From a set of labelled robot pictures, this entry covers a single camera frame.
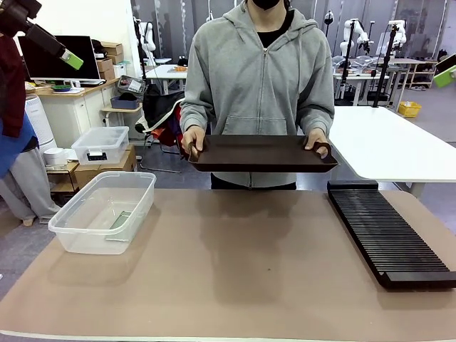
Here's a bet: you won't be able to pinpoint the black stand pole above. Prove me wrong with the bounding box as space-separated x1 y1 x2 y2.
340 21 357 86

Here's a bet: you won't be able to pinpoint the person's right hand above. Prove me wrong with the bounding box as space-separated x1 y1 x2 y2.
182 127 207 160

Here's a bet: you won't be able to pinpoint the white background desk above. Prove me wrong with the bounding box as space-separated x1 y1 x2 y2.
144 63 188 95

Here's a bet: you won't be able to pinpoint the small white side table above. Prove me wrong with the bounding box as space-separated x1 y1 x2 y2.
101 105 143 130

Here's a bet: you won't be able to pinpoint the black undershirt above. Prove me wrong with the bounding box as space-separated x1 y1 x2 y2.
256 14 295 49

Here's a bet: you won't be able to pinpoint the white air purifier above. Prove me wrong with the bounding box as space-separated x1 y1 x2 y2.
24 94 58 149

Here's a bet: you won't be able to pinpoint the small white cylinder device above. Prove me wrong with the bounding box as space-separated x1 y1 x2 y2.
43 147 68 167

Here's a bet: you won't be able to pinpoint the dark brown serving tray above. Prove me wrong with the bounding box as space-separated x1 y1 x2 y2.
187 134 339 174

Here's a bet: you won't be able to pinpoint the black computer monitor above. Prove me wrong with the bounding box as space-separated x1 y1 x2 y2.
17 35 102 82

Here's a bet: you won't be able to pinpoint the black pole with lamp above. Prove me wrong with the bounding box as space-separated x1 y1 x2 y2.
322 9 336 61

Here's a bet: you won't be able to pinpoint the person in grey hoodie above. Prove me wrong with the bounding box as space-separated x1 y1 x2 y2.
180 3 336 189

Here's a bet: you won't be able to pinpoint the large brown cardboard box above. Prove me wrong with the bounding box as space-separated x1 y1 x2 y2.
73 144 138 190

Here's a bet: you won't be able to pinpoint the navy blue bin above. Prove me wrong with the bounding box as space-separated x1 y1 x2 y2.
110 94 142 110

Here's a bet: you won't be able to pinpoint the stacked cardboard boxes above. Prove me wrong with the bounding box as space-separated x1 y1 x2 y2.
95 41 124 81

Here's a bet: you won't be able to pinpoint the grey-sleeved left forearm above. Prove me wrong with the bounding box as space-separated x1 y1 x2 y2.
295 99 336 138

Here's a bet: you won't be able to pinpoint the grey-sleeved right forearm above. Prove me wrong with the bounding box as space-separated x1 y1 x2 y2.
180 99 214 135

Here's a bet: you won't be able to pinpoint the black chair with clothes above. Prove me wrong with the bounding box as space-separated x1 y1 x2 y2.
135 85 185 147

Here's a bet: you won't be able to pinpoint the yellow plastic bin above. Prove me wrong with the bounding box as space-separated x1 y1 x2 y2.
398 101 423 118

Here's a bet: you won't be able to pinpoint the black tripod pole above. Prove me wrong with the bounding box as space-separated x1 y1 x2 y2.
372 24 400 108

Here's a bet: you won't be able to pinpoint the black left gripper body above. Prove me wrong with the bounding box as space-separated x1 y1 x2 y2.
0 0 42 36

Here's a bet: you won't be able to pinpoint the black slotted PCB rack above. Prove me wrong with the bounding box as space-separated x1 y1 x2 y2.
326 180 456 290

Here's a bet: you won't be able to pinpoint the person's left hand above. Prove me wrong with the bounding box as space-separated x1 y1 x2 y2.
304 130 329 157

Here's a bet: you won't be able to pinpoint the wooden open shelf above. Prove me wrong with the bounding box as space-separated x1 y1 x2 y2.
409 58 439 90

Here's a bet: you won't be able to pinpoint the clear plastic open box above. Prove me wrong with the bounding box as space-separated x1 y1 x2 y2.
48 170 157 256

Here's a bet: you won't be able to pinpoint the large white table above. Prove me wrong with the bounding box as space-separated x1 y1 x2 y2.
327 105 456 199

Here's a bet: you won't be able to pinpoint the clear lidded storage box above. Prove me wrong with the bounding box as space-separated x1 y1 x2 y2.
71 125 130 166

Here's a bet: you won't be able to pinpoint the bystander in maroon jacket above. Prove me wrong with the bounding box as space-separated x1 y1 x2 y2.
0 33 61 224

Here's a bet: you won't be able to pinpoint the black labelled parts tray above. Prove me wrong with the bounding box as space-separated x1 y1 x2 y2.
117 74 147 94

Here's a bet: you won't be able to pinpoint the white cabinet desk wooden top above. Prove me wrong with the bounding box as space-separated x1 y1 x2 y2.
26 76 120 149

